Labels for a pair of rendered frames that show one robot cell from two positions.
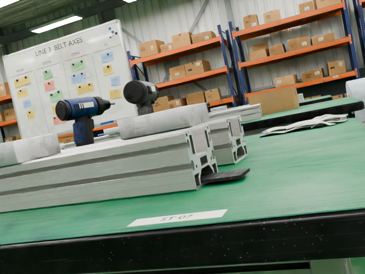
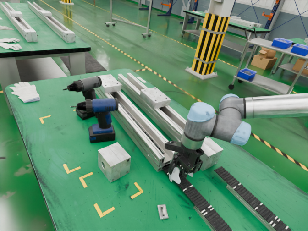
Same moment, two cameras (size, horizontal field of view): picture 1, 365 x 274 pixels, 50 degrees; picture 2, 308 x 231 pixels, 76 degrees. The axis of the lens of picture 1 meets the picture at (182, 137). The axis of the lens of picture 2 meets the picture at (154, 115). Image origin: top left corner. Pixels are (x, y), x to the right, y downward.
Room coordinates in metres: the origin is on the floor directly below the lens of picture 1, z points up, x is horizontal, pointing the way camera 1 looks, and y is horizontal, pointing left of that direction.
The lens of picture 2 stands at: (1.68, 0.80, 1.46)
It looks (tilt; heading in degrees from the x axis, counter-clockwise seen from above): 34 degrees down; 206
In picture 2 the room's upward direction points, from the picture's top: 10 degrees clockwise
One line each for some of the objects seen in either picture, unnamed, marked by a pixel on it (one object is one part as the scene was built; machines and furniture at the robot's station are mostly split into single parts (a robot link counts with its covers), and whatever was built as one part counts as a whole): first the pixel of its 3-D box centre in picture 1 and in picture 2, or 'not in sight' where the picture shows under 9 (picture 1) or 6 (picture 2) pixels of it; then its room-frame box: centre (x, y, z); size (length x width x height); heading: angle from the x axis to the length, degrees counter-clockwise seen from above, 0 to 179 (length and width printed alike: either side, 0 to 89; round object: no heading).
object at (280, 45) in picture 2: not in sight; (267, 67); (-2.16, 0.89, 0.50); 1.03 x 0.55 x 1.01; 81
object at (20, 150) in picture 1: (10, 160); (154, 99); (0.76, 0.34, 0.87); 0.16 x 0.11 x 0.07; 65
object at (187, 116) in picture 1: (165, 126); (107, 85); (0.82, 0.03, 0.87); 0.16 x 0.11 x 0.07; 65
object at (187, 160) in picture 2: not in sight; (188, 156); (1.14, 0.70, 0.94); 0.09 x 0.08 x 0.12; 65
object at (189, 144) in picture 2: not in sight; (193, 138); (1.13, 0.70, 1.02); 0.08 x 0.08 x 0.05
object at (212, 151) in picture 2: not in sight; (207, 152); (0.93, 0.75, 0.83); 0.12 x 0.09 x 0.10; 155
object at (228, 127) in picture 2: not in sight; (229, 127); (1.09, 0.79, 1.10); 0.11 x 0.11 x 0.08; 14
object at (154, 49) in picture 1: (187, 90); not in sight; (11.06, -0.40, 1.58); 2.83 x 0.98 x 3.15; 69
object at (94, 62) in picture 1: (79, 129); not in sight; (4.17, 1.07, 0.97); 1.50 x 0.50 x 1.95; 69
